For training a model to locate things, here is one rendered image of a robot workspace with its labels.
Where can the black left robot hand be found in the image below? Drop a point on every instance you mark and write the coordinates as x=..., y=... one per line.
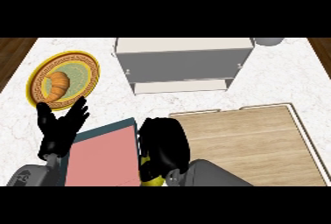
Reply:
x=60, y=128

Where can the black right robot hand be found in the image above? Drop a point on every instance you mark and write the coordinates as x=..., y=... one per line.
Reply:
x=166, y=143

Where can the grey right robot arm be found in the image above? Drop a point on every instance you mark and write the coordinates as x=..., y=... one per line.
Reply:
x=207, y=174

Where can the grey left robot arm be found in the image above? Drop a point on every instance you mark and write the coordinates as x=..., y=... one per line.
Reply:
x=36, y=173

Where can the yellow pear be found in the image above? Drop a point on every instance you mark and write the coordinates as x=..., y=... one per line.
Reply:
x=153, y=181

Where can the pink tray with teal rim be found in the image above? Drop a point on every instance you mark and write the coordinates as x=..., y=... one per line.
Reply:
x=104, y=157

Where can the pale wooden tray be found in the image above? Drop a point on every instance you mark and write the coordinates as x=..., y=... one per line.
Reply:
x=255, y=145

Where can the golden croissant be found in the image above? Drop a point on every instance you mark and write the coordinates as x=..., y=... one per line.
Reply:
x=58, y=86

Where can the yellow patterned plate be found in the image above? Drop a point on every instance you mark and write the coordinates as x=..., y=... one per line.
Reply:
x=64, y=80

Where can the grey round object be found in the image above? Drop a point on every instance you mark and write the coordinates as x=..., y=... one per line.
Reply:
x=268, y=41

